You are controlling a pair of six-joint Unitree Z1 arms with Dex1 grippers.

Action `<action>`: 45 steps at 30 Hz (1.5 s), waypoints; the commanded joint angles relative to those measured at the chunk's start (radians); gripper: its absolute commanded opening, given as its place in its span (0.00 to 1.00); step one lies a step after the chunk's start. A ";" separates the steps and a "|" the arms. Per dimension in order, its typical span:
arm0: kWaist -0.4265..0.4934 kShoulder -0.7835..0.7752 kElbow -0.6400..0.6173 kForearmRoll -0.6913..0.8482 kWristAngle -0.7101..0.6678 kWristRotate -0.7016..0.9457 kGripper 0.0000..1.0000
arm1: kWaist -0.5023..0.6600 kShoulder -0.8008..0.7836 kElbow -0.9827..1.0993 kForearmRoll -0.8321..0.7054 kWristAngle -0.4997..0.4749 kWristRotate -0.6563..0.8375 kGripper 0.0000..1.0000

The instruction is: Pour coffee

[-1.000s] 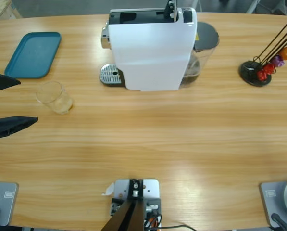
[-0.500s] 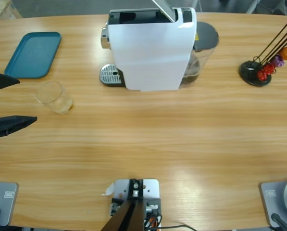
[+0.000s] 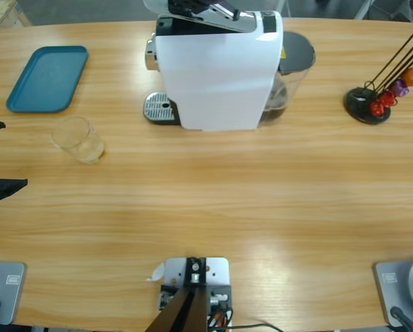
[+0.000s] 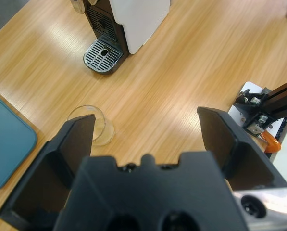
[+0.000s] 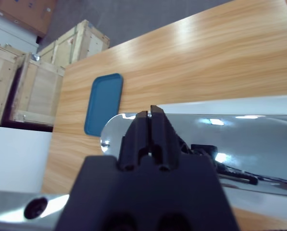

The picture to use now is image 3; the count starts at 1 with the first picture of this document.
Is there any clear drinking glass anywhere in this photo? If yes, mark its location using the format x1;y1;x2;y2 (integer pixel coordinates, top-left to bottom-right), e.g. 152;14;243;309
51;116;107;165

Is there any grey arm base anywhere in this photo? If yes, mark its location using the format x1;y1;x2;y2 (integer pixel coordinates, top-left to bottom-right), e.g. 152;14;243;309
371;255;413;328
0;260;28;326

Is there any white capsule coffee machine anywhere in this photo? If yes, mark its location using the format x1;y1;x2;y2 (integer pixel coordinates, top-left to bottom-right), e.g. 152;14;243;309
143;10;285;133

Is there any red coffee capsule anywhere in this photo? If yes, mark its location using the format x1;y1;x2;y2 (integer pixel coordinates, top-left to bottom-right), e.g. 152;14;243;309
378;90;397;107
369;100;386;117

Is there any purple coffee capsule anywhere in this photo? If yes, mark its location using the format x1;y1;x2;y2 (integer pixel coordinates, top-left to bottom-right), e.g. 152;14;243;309
389;78;410;98

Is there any orange coffee capsule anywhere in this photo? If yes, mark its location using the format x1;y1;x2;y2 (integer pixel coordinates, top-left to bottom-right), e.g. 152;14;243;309
399;66;413;87

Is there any teal plastic tray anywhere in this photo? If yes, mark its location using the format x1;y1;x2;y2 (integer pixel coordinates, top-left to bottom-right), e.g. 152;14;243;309
5;45;89;114

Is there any clear water tank dark lid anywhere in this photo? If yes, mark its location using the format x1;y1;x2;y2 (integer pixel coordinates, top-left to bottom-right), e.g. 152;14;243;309
261;31;317;127

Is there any wooden crate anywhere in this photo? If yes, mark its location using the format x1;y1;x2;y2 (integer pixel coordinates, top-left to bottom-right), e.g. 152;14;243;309
0;0;33;32

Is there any white paper tag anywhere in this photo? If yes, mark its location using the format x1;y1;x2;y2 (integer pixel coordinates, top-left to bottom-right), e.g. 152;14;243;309
145;261;166;283

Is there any grey office chair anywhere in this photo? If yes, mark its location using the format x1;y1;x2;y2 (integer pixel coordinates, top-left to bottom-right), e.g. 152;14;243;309
353;0;413;25

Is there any black wire capsule holder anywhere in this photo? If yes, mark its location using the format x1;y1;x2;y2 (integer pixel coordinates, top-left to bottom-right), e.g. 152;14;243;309
343;24;413;125

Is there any grey camera mount plate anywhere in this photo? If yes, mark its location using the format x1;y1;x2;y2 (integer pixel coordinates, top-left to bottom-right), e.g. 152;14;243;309
156;256;232;329

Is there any black mount cable bundle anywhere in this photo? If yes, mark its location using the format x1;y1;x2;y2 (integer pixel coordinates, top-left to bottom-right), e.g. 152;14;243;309
205;306;235;329

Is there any black floor cable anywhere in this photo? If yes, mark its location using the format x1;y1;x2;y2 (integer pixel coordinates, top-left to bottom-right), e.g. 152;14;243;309
232;322;284;332

